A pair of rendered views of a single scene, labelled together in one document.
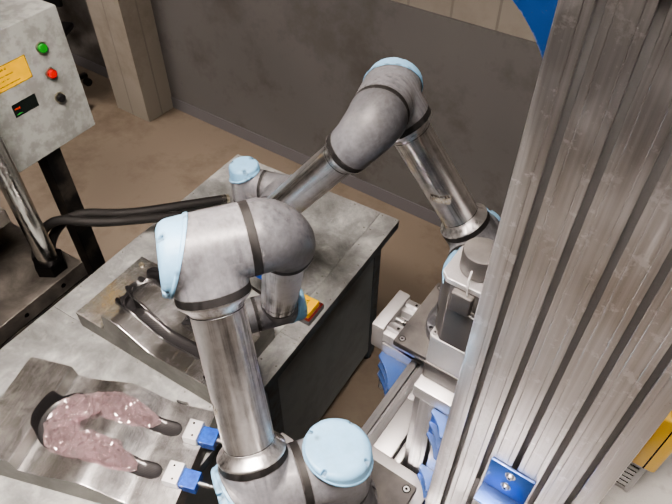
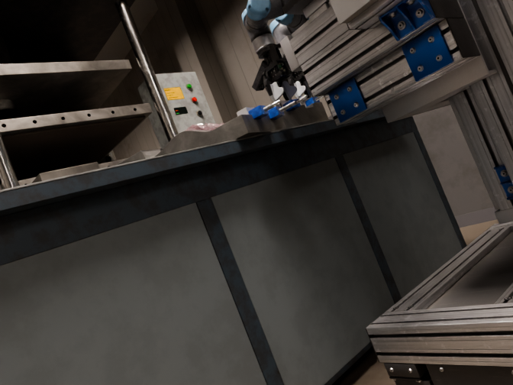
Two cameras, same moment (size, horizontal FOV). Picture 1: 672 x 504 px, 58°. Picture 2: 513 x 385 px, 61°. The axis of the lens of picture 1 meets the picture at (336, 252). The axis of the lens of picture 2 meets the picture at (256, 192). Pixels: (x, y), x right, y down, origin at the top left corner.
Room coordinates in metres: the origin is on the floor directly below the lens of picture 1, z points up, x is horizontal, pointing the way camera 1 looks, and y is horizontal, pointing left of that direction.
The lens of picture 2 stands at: (-0.64, 0.10, 0.58)
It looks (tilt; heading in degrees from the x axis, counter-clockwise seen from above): 3 degrees up; 15
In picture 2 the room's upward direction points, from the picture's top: 22 degrees counter-clockwise
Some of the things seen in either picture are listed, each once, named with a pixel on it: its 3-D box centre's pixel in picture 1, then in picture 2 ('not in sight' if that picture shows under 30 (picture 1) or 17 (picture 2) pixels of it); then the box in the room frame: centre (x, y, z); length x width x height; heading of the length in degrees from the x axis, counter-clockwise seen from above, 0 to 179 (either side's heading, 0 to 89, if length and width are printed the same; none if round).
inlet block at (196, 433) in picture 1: (213, 439); (277, 111); (0.69, 0.29, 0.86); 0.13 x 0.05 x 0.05; 75
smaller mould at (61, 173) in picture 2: not in sight; (62, 191); (0.35, 0.86, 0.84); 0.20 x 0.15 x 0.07; 58
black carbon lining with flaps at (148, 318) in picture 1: (171, 310); not in sight; (1.03, 0.45, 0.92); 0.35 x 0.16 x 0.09; 58
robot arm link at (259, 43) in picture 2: not in sight; (265, 45); (0.87, 0.27, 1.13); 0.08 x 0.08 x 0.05
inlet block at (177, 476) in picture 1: (194, 482); (261, 111); (0.58, 0.32, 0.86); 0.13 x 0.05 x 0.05; 75
